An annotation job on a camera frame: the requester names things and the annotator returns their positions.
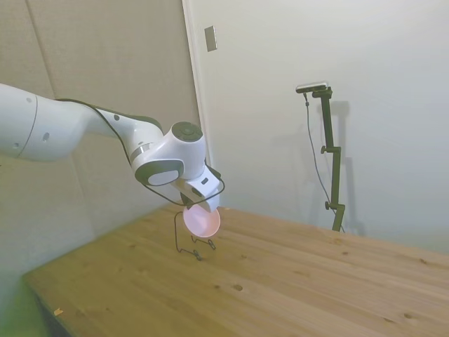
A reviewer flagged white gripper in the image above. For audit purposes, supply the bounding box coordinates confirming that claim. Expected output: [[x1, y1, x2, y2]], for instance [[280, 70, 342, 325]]
[[177, 164, 226, 214]]

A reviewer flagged pink plastic bowl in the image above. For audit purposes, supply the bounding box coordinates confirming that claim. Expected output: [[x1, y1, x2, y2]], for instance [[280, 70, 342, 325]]
[[182, 205, 222, 238]]

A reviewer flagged black wire bowl stand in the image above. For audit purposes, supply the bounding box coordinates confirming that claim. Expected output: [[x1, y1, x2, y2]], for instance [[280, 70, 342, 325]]
[[173, 211, 217, 262]]

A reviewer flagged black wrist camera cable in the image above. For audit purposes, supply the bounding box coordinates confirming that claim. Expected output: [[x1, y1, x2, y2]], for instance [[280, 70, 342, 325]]
[[58, 98, 226, 207]]

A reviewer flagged dark jointed camera stand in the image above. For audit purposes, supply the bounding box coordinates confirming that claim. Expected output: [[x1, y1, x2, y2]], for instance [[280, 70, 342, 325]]
[[311, 87, 347, 233]]

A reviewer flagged black exterior camera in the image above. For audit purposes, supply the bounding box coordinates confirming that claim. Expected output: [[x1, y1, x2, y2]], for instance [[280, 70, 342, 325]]
[[295, 81, 330, 94]]

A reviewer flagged grey wall switch plate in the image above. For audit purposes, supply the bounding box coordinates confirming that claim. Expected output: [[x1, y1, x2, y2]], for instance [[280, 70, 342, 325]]
[[204, 25, 219, 53]]

